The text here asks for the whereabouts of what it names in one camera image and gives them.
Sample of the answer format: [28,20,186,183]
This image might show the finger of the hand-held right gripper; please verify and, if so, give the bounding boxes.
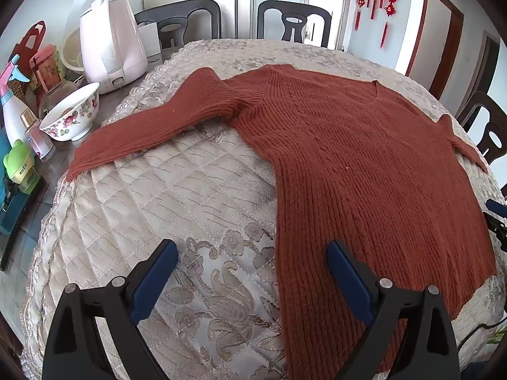
[484,199,507,252]

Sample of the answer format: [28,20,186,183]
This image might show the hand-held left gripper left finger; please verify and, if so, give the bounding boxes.
[42,239,179,380]

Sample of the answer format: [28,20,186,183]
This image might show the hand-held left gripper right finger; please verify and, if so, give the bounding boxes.
[325,241,462,380]

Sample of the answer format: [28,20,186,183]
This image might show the rust red knit sweater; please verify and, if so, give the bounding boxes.
[67,64,497,380]

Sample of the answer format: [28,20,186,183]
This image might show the beige quilted table cover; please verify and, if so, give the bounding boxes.
[20,39,507,380]

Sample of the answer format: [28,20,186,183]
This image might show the dark wooden chair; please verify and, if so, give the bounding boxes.
[455,91,507,167]
[134,0,221,50]
[257,0,332,50]

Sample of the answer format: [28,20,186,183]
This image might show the teal box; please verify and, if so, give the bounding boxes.
[0,174,40,242]

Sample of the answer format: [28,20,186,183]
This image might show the green frog-lid container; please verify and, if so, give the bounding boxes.
[3,139,41,194]

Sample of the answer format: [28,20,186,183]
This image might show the small gold-capped bottle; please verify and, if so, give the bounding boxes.
[21,109,56,162]

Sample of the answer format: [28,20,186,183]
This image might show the white floral bowl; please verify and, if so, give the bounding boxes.
[39,82,100,142]

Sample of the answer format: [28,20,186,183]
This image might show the clear glass jar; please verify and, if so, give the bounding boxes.
[37,80,78,119]

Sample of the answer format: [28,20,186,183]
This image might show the white spray bottle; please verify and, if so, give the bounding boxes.
[0,54,31,147]

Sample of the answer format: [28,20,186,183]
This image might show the pink red lidded container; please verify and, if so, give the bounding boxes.
[29,45,64,92]

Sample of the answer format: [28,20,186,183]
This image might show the cream woven basket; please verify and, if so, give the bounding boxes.
[59,28,86,76]

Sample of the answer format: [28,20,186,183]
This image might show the white container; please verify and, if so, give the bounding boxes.
[137,22,163,62]

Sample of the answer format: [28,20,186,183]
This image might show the white electric kettle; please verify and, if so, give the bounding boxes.
[79,0,149,96]

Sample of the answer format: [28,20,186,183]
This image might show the red paper bag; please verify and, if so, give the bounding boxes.
[9,22,47,72]

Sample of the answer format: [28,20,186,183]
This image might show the black cable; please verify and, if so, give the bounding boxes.
[457,320,507,350]

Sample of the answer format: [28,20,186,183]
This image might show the brown door frame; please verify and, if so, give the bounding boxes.
[404,0,465,99]

